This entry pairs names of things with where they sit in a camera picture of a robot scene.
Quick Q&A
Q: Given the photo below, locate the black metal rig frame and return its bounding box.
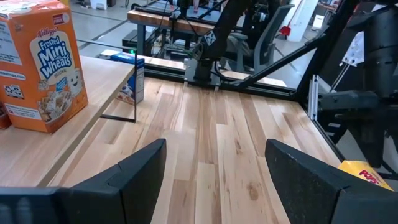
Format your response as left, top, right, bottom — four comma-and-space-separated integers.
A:
136, 0, 361, 125

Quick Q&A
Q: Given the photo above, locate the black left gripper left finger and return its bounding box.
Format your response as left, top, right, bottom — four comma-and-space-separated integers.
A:
0, 138, 167, 224

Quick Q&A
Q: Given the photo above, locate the blue Frosted Flakes cereal box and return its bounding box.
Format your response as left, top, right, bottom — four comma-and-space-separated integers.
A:
110, 51, 146, 106

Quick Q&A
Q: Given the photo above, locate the silver aluminium bracket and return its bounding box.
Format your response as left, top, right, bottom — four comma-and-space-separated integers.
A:
307, 74, 320, 121

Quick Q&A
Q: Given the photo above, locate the black device with green light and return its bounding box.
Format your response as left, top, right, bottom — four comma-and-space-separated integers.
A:
121, 29, 139, 56

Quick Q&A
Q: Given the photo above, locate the yellow Pops cereal box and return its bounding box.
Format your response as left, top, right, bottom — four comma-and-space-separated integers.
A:
338, 159, 395, 192

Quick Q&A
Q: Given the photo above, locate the wooden workbench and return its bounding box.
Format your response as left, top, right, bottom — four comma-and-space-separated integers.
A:
126, 9, 215, 57

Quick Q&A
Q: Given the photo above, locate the wooden shelf with black frame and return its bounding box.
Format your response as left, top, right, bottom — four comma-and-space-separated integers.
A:
0, 39, 138, 189

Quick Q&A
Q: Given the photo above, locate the grey office chair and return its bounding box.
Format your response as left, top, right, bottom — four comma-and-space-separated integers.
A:
226, 4, 296, 74

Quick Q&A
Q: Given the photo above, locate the red dustpan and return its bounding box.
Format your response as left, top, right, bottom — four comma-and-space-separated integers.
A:
278, 24, 293, 37

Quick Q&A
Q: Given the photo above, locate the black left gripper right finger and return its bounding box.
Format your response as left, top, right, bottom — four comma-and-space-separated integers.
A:
264, 138, 398, 224

